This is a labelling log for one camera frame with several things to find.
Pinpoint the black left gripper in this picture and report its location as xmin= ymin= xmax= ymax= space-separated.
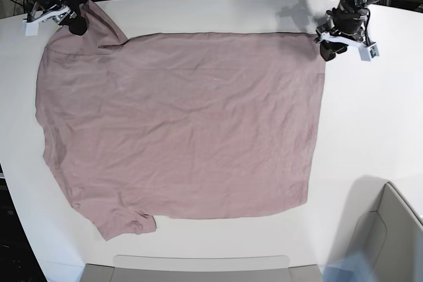
xmin=320 ymin=8 xmax=367 ymax=61

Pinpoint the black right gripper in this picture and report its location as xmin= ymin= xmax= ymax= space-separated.
xmin=50 ymin=0 xmax=88 ymax=36

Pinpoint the dusty pink T-shirt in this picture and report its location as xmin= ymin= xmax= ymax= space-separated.
xmin=36 ymin=2 xmax=325 ymax=240

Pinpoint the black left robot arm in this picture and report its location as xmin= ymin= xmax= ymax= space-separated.
xmin=315 ymin=0 xmax=378 ymax=61

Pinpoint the grey storage bin right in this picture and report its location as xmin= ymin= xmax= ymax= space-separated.
xmin=342 ymin=182 xmax=422 ymax=281

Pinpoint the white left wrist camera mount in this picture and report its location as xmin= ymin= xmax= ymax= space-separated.
xmin=315 ymin=31 xmax=379 ymax=61

